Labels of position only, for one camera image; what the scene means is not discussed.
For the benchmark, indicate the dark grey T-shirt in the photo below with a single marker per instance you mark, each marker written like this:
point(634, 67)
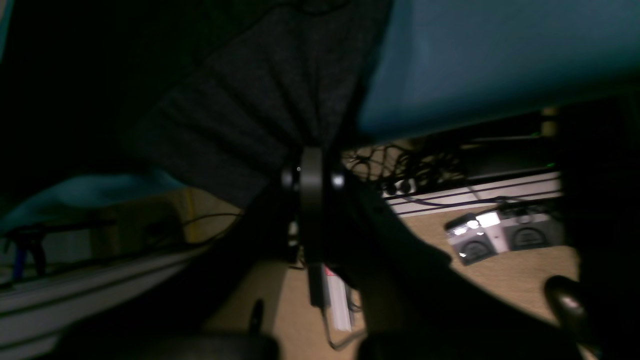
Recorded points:
point(267, 78)

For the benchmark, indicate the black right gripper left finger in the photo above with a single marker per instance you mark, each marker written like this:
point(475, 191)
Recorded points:
point(197, 314)

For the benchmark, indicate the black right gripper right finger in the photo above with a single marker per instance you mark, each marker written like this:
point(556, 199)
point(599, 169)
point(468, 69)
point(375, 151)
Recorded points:
point(416, 306)

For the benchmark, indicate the blue table cloth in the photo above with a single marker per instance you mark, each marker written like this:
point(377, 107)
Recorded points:
point(77, 74)

